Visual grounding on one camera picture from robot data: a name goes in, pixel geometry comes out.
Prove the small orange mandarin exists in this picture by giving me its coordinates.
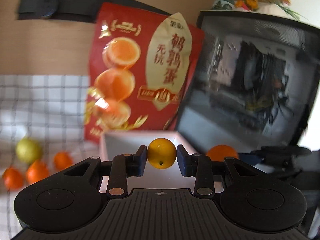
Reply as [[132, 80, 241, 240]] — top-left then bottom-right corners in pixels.
[[147, 138, 177, 169]]

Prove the green guava fruit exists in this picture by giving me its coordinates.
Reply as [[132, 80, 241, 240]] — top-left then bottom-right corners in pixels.
[[16, 138, 43, 164]]

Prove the pink gift box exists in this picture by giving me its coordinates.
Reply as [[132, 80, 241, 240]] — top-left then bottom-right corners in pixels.
[[99, 130, 223, 193]]

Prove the glass panel computer case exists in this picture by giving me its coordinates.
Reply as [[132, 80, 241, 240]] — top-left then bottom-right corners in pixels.
[[176, 10, 319, 152]]

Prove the white grid tablecloth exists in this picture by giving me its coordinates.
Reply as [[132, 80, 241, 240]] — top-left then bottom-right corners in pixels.
[[0, 74, 101, 240]]

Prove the red snack bag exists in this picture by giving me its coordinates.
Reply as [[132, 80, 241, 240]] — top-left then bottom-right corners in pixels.
[[84, 3, 204, 142]]

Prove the orange flower bouquet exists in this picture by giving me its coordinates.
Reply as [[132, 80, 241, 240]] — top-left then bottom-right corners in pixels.
[[234, 0, 302, 21]]

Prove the black monitor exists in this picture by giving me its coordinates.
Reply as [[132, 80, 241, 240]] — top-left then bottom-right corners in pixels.
[[17, 0, 169, 23]]

